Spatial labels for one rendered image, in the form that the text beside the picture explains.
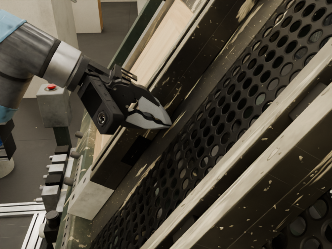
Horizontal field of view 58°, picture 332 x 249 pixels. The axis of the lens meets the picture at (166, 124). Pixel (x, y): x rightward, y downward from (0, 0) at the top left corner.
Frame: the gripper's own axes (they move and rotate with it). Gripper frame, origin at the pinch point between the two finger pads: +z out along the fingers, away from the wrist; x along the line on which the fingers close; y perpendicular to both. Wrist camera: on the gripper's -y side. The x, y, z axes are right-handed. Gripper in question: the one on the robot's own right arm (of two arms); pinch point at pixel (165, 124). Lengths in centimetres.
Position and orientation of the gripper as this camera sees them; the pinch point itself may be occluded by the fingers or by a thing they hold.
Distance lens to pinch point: 60.2
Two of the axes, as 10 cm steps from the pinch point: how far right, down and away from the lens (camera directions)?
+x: -5.6, 7.4, 3.8
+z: 8.2, 4.3, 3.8
